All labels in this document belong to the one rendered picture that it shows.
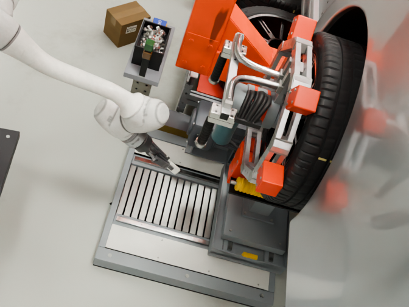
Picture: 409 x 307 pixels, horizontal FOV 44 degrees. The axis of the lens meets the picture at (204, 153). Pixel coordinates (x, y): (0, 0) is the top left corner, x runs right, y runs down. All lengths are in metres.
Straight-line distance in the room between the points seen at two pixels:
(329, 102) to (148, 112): 0.58
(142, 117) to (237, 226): 0.87
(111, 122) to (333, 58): 0.78
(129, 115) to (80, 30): 1.65
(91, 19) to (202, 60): 1.19
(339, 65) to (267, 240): 0.97
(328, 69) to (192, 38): 0.80
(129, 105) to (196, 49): 0.73
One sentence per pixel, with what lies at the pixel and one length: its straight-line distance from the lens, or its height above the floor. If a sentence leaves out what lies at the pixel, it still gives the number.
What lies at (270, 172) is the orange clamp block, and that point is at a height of 0.88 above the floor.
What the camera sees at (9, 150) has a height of 0.30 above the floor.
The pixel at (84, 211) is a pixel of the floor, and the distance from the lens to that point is 2.49.
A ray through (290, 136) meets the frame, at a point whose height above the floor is 1.00.
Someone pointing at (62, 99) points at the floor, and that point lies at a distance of 2.88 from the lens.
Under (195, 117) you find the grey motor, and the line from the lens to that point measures 2.43.
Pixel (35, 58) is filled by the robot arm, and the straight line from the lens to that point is 1.68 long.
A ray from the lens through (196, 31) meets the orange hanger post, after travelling 2.28.
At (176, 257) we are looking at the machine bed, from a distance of 2.36.
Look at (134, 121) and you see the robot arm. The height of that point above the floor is 0.87.
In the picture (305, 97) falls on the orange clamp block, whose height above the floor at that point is 1.15.
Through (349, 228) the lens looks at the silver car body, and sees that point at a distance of 1.35.
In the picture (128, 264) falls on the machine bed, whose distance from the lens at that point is 2.30.
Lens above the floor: 2.17
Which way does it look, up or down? 51 degrees down
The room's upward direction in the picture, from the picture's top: 25 degrees clockwise
